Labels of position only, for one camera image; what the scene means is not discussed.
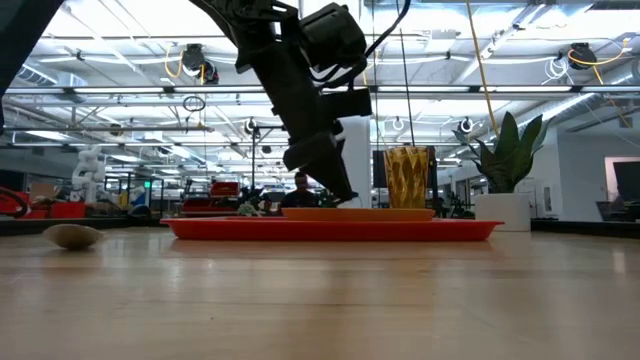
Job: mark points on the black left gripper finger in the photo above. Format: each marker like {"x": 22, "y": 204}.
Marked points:
{"x": 335, "y": 180}

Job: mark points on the orange round plate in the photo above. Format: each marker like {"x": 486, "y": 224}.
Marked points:
{"x": 360, "y": 215}

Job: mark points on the amber transparent ribbed cup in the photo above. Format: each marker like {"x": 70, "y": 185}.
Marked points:
{"x": 406, "y": 177}

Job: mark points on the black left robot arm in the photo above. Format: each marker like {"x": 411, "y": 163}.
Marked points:
{"x": 280, "y": 65}

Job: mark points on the red plastic tray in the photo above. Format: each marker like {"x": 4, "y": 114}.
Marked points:
{"x": 330, "y": 231}

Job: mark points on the white building pillar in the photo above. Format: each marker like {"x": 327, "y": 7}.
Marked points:
{"x": 360, "y": 160}

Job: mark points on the person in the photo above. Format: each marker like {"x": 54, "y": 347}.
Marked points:
{"x": 300, "y": 197}

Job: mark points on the red tool cart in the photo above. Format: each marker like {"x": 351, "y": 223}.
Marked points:
{"x": 225, "y": 189}

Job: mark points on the white round plant pot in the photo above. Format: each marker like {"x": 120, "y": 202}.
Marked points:
{"x": 502, "y": 212}

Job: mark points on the green leafy plant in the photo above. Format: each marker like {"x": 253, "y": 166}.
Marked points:
{"x": 510, "y": 155}

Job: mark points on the white robot figure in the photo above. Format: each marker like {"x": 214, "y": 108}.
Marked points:
{"x": 89, "y": 172}

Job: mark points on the red storage bin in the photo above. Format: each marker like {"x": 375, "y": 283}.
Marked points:
{"x": 65, "y": 210}

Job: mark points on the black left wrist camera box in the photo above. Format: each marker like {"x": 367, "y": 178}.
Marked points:
{"x": 347, "y": 104}

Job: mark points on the dark wall screen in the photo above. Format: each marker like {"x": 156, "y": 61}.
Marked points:
{"x": 627, "y": 180}

